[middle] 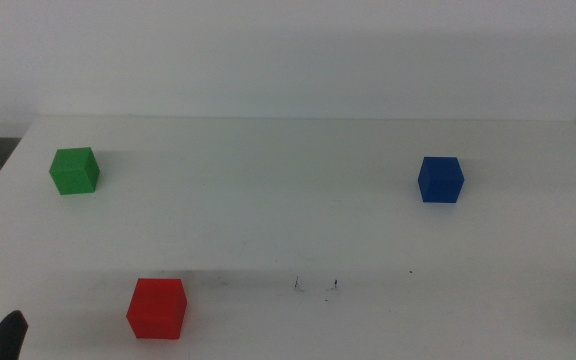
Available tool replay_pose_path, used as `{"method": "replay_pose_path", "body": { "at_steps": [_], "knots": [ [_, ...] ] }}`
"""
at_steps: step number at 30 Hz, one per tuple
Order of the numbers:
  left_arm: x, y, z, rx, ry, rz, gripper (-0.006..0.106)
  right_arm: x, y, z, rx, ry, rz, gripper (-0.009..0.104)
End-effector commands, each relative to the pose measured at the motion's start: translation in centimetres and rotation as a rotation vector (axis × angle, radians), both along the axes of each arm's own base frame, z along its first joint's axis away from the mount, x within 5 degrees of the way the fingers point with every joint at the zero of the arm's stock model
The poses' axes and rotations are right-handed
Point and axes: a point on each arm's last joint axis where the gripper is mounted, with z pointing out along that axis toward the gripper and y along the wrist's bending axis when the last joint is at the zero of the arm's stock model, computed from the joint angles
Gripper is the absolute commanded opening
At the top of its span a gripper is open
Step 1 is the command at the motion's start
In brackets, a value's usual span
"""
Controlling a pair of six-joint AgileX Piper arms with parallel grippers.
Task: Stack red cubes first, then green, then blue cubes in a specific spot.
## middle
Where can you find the red cube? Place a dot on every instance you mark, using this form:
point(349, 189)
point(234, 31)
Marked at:
point(157, 310)

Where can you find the green cube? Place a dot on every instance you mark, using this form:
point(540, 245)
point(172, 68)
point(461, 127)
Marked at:
point(74, 172)

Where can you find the blue cube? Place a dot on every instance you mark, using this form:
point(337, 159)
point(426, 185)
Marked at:
point(440, 181)

